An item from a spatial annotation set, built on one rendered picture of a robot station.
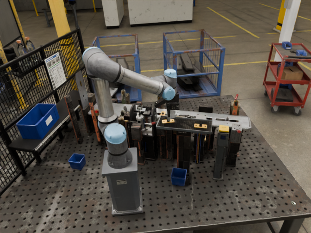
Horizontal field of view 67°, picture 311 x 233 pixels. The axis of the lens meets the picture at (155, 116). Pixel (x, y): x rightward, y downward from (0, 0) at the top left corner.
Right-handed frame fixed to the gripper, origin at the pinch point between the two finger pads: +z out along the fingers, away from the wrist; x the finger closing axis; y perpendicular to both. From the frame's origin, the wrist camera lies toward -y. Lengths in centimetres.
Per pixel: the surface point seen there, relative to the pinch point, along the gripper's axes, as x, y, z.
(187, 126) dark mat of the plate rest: -7.8, 11.8, 2.1
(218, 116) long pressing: 24, 44, 18
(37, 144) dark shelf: 3, -95, 15
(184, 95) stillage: 208, 50, 99
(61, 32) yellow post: 109, -90, -38
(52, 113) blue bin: 31, -89, 6
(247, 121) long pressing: 13, 64, 18
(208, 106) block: 37, 39, 15
